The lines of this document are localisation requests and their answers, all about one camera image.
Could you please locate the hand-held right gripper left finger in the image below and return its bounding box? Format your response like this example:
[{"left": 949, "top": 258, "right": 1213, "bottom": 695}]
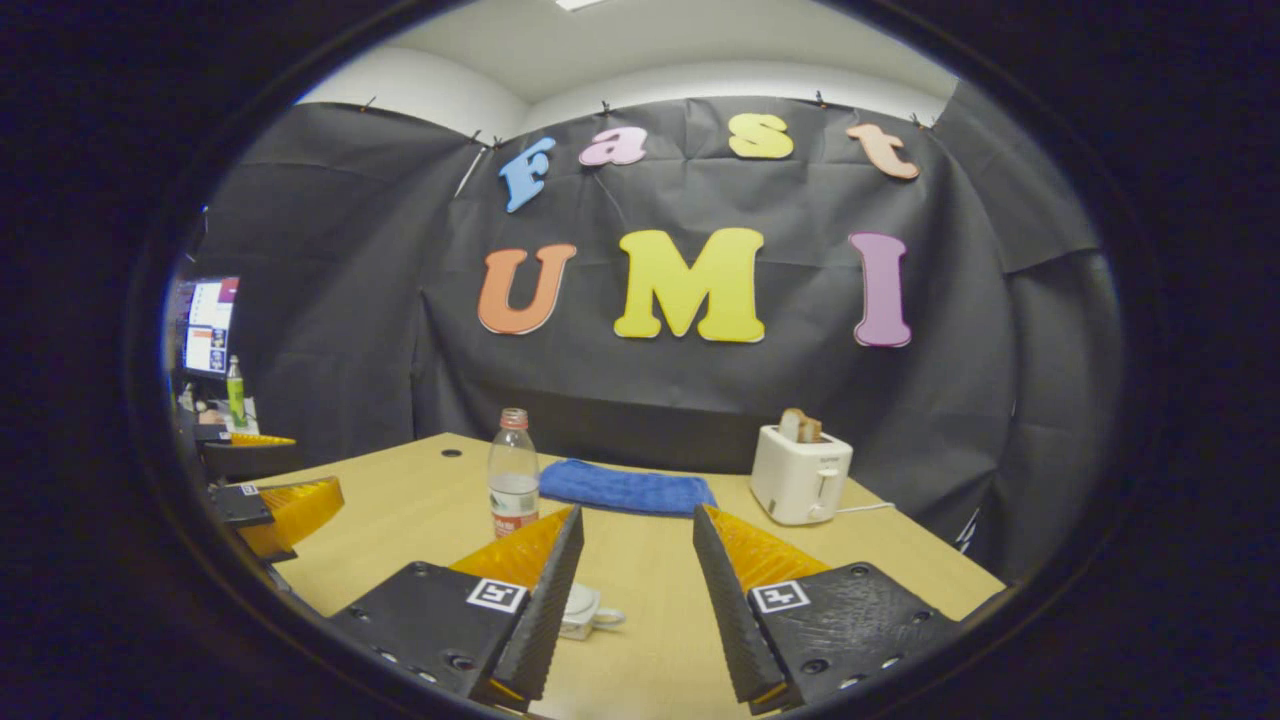
[{"left": 330, "top": 505, "right": 585, "bottom": 713}]

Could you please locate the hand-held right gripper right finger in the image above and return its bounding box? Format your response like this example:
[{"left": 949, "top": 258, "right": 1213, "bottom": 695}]
[{"left": 693, "top": 505, "right": 961, "bottom": 713}]

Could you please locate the white ceramic teacup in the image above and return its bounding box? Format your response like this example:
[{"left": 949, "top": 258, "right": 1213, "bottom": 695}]
[{"left": 560, "top": 583, "right": 626, "bottom": 641}]

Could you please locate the clear plastic water bottle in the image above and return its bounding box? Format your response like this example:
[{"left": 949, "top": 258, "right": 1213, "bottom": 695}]
[{"left": 487, "top": 408, "right": 541, "bottom": 539}]

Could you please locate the computer monitor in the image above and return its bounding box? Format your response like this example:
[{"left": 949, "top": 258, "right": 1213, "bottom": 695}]
[{"left": 180, "top": 277, "right": 241, "bottom": 379}]

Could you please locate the blue folded towel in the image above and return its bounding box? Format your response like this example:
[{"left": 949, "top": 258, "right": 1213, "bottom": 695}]
[{"left": 539, "top": 459, "right": 718, "bottom": 517}]

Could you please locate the white toaster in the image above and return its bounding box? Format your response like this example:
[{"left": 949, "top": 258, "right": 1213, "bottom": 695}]
[{"left": 750, "top": 424, "right": 854, "bottom": 526}]

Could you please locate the black backdrop cloth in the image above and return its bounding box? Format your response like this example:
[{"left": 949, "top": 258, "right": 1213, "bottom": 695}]
[{"left": 190, "top": 80, "right": 1126, "bottom": 586}]

